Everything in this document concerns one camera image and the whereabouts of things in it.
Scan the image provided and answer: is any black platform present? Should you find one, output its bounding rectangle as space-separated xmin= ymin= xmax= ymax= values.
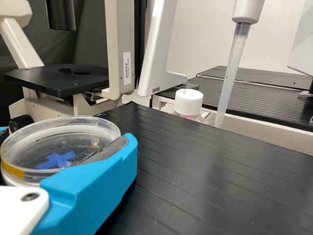
xmin=95 ymin=101 xmax=313 ymax=235
xmin=153 ymin=80 xmax=313 ymax=132
xmin=195 ymin=65 xmax=313 ymax=91

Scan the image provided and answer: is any white-capped bottle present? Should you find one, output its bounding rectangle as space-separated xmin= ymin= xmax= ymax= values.
xmin=172 ymin=88 xmax=204 ymax=123

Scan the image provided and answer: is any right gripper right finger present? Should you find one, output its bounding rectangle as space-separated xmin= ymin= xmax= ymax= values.
xmin=29 ymin=133 xmax=138 ymax=235

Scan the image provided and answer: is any white pipette stand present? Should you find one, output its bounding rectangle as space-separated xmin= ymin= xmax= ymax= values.
xmin=136 ymin=0 xmax=313 ymax=98

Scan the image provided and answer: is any cream microscope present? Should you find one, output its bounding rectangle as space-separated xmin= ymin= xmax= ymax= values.
xmin=0 ymin=0 xmax=147 ymax=135

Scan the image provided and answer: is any pipette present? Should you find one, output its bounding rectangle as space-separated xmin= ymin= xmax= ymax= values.
xmin=214 ymin=0 xmax=267 ymax=128

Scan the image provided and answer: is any petri dish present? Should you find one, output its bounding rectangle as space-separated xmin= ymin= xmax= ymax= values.
xmin=0 ymin=116 xmax=122 ymax=187

